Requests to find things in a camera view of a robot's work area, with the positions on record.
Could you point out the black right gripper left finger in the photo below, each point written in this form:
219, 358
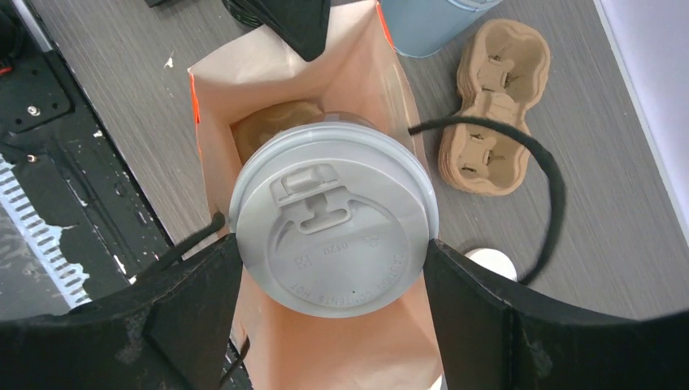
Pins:
168, 331

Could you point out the single brown cup carrier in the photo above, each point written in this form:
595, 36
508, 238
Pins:
258, 128

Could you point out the brown cardboard cup carrier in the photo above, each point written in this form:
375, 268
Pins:
502, 74

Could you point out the light blue cup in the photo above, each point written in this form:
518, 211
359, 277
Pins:
420, 28

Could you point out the stack of white lids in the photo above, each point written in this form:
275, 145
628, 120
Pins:
495, 261

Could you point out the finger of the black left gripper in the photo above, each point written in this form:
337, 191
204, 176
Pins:
302, 24

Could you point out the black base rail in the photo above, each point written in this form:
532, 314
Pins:
70, 193

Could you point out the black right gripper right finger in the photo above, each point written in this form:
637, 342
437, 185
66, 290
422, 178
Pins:
494, 333

